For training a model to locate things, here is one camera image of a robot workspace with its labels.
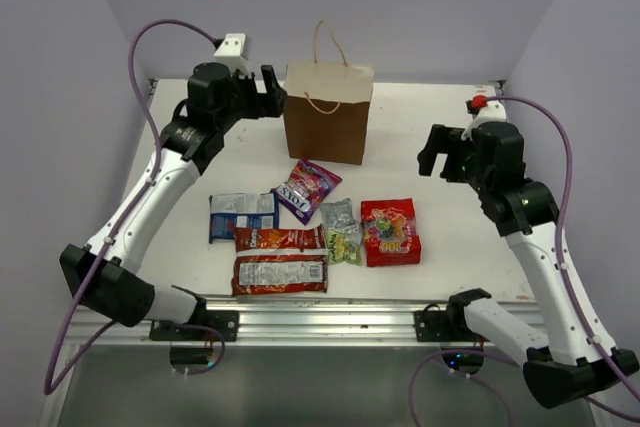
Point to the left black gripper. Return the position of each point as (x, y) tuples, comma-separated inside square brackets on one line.
[(264, 104)]

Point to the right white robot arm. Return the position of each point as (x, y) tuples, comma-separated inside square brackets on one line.
[(575, 356)]

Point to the red candy bag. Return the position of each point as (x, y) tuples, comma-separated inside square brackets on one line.
[(390, 233)]

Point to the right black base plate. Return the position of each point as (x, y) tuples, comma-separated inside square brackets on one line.
[(434, 324)]

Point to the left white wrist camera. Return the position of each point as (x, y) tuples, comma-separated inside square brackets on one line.
[(233, 52)]

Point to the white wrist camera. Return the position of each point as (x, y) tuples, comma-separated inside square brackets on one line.
[(233, 52), (483, 110)]

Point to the aluminium rail frame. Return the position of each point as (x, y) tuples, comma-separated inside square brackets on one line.
[(303, 320)]

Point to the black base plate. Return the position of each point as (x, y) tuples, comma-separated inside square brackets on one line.
[(215, 325), (434, 324)]

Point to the green gummy candy bag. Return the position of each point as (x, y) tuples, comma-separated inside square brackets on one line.
[(343, 233)]

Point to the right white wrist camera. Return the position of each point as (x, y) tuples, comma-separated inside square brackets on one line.
[(483, 110)]

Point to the brown paper bag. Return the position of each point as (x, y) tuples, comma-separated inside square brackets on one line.
[(327, 107)]

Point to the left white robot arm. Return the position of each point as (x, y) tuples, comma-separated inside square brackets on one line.
[(102, 273)]

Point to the blue snack bag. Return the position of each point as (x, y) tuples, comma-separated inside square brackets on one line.
[(241, 210)]

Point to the purple Fox's candy bag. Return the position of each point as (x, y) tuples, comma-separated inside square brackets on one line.
[(306, 188)]

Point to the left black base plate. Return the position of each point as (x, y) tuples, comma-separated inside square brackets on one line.
[(215, 325)]

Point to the red Doritos chip bag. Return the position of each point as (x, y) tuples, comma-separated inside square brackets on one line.
[(280, 261)]

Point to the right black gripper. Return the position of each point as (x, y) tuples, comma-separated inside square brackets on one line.
[(439, 142)]

